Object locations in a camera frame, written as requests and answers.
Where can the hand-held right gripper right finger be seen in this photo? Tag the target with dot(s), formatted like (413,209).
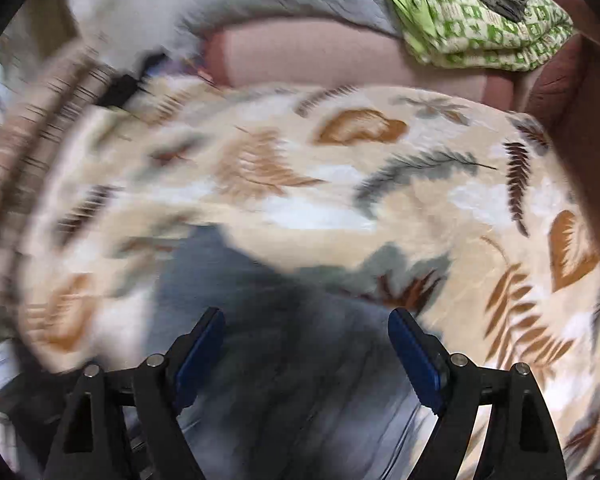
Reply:
(412,355)

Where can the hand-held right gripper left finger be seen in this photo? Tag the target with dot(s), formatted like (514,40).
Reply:
(200,355)

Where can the brown wooden furniture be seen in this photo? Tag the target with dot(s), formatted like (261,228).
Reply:
(595,135)

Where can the striped beige cloth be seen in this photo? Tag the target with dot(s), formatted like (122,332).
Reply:
(30,145)

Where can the black object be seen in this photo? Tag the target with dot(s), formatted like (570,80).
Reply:
(122,90)

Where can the blue-grey pants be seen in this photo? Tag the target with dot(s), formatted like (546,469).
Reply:
(305,360)

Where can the pink sofa cushion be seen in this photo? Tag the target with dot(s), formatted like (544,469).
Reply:
(305,55)

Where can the beige leaf print blanket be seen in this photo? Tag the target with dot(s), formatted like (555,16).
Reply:
(380,135)

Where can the green patterned quilt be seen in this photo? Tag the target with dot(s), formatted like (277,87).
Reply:
(460,35)

